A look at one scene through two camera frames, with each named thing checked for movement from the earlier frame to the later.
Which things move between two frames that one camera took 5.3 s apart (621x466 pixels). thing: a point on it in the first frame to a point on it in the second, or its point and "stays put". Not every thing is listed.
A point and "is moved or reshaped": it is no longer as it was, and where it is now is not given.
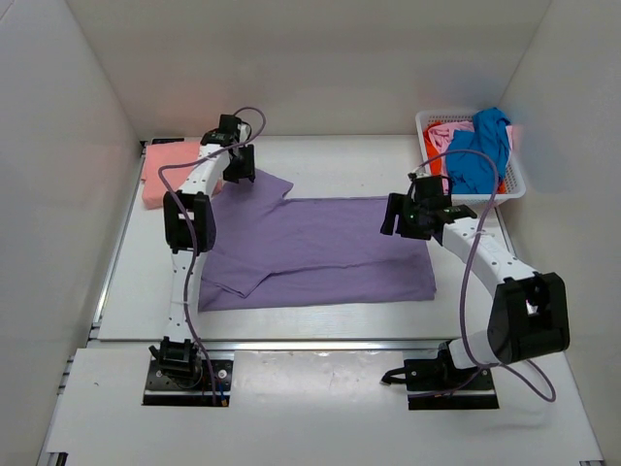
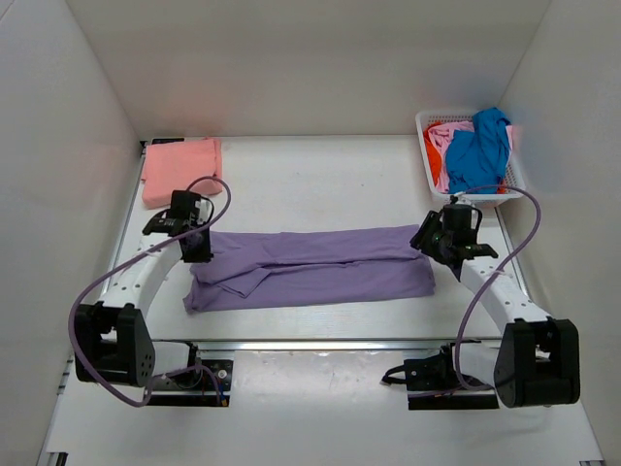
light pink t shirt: [441, 135] stays put
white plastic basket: [513, 183] stays put
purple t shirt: [275, 253] is moved or reshaped
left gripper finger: [245, 166] to [202, 246]
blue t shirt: [476, 173] stays put
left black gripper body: [229, 172] to [188, 254]
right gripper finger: [401, 205] to [423, 236]
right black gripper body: [418, 211] to [440, 239]
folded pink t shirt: [157, 155] stays put
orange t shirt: [435, 154] stays put
